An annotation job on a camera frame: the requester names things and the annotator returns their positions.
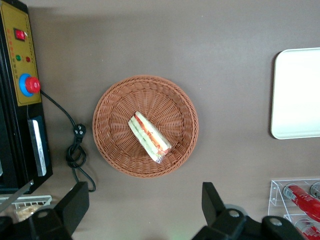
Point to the red soda can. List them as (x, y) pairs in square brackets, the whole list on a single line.
[(310, 230), (303, 201)]

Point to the black machine with yellow panel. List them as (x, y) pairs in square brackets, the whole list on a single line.
[(25, 150)]

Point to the plastic-wrapped triangle sandwich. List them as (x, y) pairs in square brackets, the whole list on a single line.
[(148, 138)]

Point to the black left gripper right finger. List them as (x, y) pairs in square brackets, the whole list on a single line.
[(212, 207)]

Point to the silver-topped can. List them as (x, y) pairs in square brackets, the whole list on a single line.
[(316, 190)]

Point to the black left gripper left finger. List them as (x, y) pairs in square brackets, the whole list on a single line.
[(75, 202)]

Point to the round brown wicker basket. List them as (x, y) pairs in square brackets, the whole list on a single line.
[(117, 105)]

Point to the white plastic slotted basket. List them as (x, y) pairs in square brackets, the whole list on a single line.
[(30, 199)]

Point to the clear acrylic can rack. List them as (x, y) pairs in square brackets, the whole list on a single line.
[(275, 197)]

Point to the bagged beige snack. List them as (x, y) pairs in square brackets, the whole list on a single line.
[(26, 212)]

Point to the cream white plastic tray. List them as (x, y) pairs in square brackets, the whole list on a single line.
[(297, 95)]

